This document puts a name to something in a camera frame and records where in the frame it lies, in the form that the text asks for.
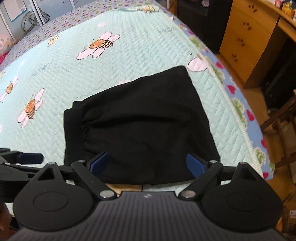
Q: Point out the red patterned sheet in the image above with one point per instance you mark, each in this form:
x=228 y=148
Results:
x=2 y=57

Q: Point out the sliding door wardrobe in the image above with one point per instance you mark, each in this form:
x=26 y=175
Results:
x=19 y=18

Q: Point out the mint bee quilt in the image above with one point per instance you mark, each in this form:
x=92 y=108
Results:
x=115 y=81

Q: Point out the black garment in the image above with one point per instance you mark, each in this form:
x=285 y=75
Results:
x=147 y=126

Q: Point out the wooden chair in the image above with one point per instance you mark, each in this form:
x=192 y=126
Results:
x=285 y=113

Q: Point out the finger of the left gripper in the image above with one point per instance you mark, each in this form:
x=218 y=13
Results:
x=28 y=158

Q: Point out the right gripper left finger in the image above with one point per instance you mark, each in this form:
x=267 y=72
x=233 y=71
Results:
x=87 y=175

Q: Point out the floral rolled duvet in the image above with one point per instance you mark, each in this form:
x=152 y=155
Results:
x=6 y=43

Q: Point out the yellow wooden desk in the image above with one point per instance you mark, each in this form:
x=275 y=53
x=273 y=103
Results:
x=255 y=34

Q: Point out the purple dotted bedsheet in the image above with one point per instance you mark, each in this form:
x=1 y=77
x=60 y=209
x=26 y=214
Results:
x=161 y=46

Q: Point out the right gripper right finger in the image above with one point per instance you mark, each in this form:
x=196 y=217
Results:
x=207 y=175

